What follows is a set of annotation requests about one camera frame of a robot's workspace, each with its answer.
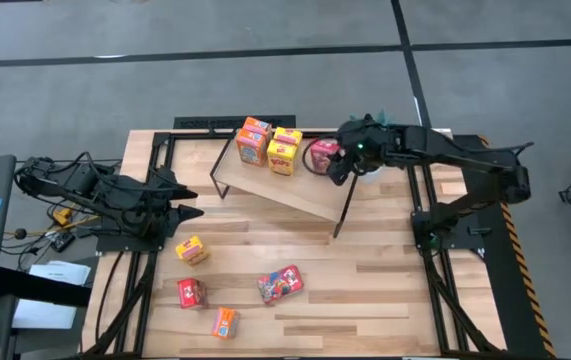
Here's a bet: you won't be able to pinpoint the orange Frosted Mini Wheats box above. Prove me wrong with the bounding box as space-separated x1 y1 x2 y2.
235 127 270 167
211 306 242 341
242 116 274 144

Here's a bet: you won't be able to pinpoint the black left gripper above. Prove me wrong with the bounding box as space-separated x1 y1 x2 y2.
119 168 206 239

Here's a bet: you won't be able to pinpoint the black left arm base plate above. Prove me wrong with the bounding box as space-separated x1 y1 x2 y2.
95 233 166 254

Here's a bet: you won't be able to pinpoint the black power adapter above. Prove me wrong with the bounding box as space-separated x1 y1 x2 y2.
49 231 76 254

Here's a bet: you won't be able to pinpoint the yellow Corn Pops cereal box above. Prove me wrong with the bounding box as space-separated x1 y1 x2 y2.
273 126 304 147
174 235 211 267
266 139 300 177

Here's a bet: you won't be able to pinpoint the wooden shelf black metal legs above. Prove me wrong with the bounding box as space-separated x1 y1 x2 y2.
208 130 361 239

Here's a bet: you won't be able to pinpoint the white paper sheets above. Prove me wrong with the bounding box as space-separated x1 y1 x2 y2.
12 259 92 331

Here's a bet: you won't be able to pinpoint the yellow cable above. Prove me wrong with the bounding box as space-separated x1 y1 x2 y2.
52 207 101 227

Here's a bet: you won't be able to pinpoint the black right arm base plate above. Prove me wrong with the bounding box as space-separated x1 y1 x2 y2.
411 209 491 251

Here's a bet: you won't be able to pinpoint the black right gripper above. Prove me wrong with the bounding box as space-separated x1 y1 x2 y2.
326 114 397 187

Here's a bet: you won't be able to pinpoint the black perforated strip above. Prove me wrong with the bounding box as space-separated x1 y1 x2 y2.
173 114 297 130

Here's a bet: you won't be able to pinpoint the green plant in white pot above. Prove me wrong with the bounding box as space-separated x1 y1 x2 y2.
349 110 392 177

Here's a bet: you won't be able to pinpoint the red Froot Loops cereal box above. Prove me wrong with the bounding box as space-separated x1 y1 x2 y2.
256 264 306 306
309 139 342 175
176 277 210 310

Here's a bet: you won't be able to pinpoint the black mat hazard stripe edge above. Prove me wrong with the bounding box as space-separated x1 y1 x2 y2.
452 133 557 359

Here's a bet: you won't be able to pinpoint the black flat bar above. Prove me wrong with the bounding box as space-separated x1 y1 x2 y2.
0 266 94 308

